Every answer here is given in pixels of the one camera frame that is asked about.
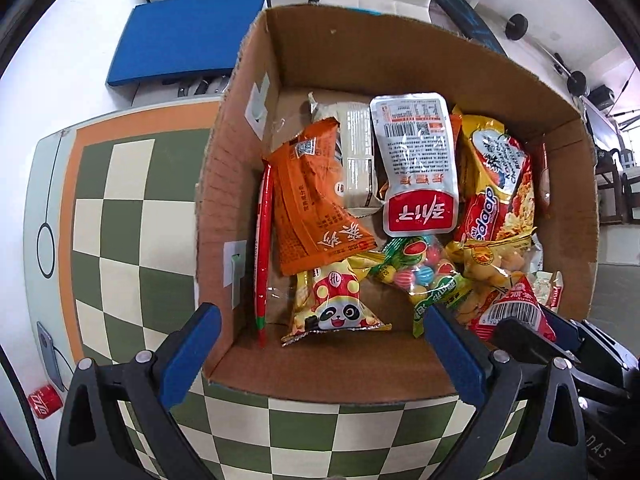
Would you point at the black weight bench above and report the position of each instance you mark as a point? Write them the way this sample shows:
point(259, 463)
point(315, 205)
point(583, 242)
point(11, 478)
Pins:
point(460, 10)

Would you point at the panda print snack packet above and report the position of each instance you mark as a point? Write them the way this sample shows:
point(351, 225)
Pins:
point(335, 305)

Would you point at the matte orange snack packet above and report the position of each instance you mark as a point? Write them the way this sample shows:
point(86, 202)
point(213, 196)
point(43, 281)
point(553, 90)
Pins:
point(310, 210)

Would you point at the green checkered mat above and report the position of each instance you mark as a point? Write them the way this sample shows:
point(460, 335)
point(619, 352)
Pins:
point(125, 200)

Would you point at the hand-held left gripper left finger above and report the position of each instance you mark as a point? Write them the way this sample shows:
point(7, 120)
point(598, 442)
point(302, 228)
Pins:
point(190, 355)

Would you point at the colourful candy balls bag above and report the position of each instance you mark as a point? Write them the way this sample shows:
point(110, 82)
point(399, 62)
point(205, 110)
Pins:
point(425, 275)

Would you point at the red sausage stick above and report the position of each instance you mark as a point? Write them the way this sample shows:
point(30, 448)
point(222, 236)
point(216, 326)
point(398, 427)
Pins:
point(263, 260)

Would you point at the yellow red noodle packet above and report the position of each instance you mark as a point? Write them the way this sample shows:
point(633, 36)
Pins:
point(495, 195)

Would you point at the red triangular snack packet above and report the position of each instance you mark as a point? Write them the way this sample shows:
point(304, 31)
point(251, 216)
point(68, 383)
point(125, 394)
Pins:
point(517, 305)

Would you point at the brown cardboard box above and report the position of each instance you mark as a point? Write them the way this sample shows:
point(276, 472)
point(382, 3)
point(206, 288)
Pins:
point(375, 45)

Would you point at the black speaker box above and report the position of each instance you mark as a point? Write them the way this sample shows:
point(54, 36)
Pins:
point(600, 98)

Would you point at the red soda can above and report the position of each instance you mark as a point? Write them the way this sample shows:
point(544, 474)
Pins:
point(45, 402)

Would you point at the dark wooden chair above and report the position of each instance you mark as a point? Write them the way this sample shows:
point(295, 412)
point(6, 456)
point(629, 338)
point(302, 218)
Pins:
point(612, 185)

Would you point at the narrow red packet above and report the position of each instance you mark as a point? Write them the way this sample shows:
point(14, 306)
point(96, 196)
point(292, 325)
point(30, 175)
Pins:
point(546, 175)

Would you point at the small white candy packets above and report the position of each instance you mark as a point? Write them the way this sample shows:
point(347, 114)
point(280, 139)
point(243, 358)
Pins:
point(547, 287)

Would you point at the grey flat device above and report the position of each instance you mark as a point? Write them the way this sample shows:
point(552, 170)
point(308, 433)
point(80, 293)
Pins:
point(49, 355)

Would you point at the yellow puffs bag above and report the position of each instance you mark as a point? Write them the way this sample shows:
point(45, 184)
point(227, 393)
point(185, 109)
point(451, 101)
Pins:
point(487, 270)

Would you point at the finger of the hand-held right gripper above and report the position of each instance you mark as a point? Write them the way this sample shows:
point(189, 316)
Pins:
point(562, 322)
point(525, 337)

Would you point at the blue seat cushion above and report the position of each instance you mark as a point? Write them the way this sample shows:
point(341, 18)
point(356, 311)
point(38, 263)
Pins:
point(180, 35)

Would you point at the white red snack pouch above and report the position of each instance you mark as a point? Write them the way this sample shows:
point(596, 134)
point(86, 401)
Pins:
point(415, 160)

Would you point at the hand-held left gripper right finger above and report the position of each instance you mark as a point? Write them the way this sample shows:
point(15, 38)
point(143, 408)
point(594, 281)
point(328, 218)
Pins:
point(455, 355)

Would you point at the silver cookie packet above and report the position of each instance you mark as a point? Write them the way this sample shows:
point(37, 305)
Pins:
point(357, 160)

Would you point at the barbell with black plates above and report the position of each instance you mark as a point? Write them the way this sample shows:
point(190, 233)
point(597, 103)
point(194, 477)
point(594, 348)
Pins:
point(516, 26)

